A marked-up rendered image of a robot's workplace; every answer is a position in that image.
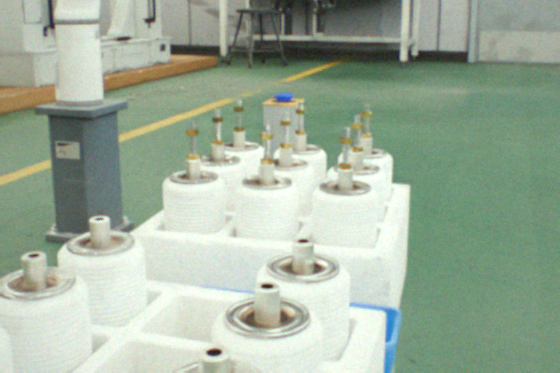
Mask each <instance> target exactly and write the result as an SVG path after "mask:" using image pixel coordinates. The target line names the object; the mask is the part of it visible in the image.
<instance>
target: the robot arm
mask: <svg viewBox="0 0 560 373"><path fill-rule="evenodd" d="M297 1H298V0H271V8H272V9H273V10H275V11H277V12H280V29H281V31H282V35H285V36H288V35H291V34H292V14H290V12H292V9H293V6H294V4H295V2H297ZM307 1H308V2H309V3H310V6H311V8H312V11H313V12H314V13H315V14H312V36H313V37H322V36H323V32H324V24H325V13H326V12H329V11H331V10H334V9H335V7H336V0H307ZM277 2H278V3H277ZM100 9H101V0H57V7H56V10H55V12H54V20H55V24H56V25H55V31H56V43H57V56H58V60H55V61H54V73H55V86H56V104H59V105H62V106H70V107H82V106H94V105H99V104H102V103H104V100H103V83H102V67H101V51H100V20H99V15H100Z"/></svg>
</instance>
